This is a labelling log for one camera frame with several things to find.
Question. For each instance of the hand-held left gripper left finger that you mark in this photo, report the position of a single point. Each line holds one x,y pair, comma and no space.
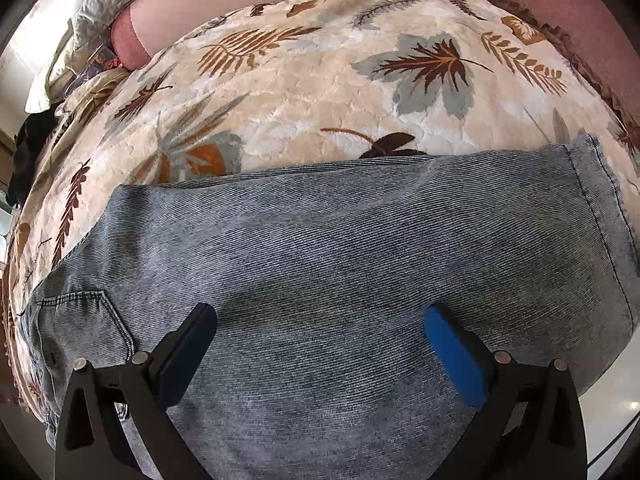
187,355

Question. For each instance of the blue denim pants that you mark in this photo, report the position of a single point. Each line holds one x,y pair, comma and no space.
325,240

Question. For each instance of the pink sofa backrest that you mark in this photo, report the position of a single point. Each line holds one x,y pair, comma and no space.
575,10

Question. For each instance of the cream pillow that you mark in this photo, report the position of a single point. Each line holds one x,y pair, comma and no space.
55,75

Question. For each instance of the purple patterned cloth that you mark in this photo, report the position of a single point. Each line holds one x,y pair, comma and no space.
97,62

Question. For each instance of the leaf print blanket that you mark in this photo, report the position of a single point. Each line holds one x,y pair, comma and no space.
300,95

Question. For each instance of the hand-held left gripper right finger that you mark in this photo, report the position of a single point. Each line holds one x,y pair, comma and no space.
455,360

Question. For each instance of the black crumpled cloth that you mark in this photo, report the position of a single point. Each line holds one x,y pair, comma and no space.
30,160

